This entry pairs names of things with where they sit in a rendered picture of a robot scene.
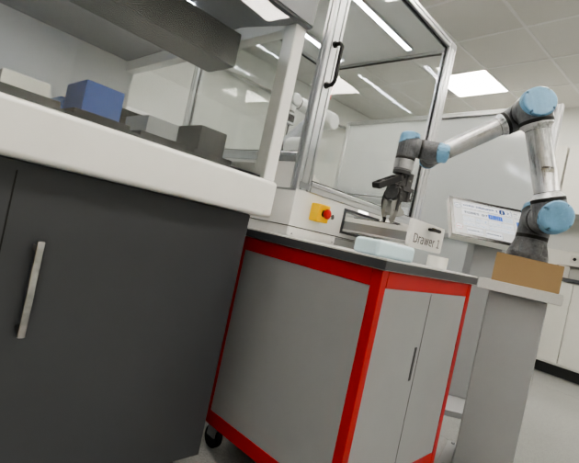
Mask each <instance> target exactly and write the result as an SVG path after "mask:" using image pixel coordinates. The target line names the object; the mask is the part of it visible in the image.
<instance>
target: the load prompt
mask: <svg viewBox="0 0 579 463"><path fill-rule="evenodd" d="M461 207H462V208H466V209H474V210H479V211H483V212H488V213H492V214H496V215H501V216H506V217H509V218H512V214H511V211H507V210H502V209H495V208H490V207H485V206H481V205H476V204H472V203H468V202H463V201H461Z"/></svg>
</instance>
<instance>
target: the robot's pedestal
mask: <svg viewBox="0 0 579 463"><path fill-rule="evenodd" d="M477 287H478V288H486V289H490V290H489V293H488V298H487V301H486V306H485V310H484V315H483V319H482V327H481V331H480V335H479V340H478V344H477V348H476V353H475V358H474V361H473V366H472V370H471V378H470V382H469V387H468V391H467V395H466V400H465V404H464V408H463V413H462V417H461V421H460V429H459V433H458V438H457V442H456V443H455V442H454V441H449V440H448V442H447V443H446V445H445V447H444V449H443V451H442V453H441V455H440V457H439V459H438V461H437V463H514V460H515V455H516V451H517V443H518V439H519V435H520V430H521V426H522V422H523V417H524V413H525V409H526V405H527V400H528V393H529V388H530V383H531V380H532V375H533V370H534V366H535V362H536V357H537V353H538V349H539V341H540V337H541V332H542V328H543V323H544V319H545V315H546V310H547V306H548V303H549V304H553V305H558V306H561V305H562V301H563V295H561V294H555V293H551V292H547V291H543V290H538V289H534V288H527V287H522V286H518V285H514V284H509V283H505V282H501V281H497V280H492V279H491V278H486V277H479V282H478V286H477Z"/></svg>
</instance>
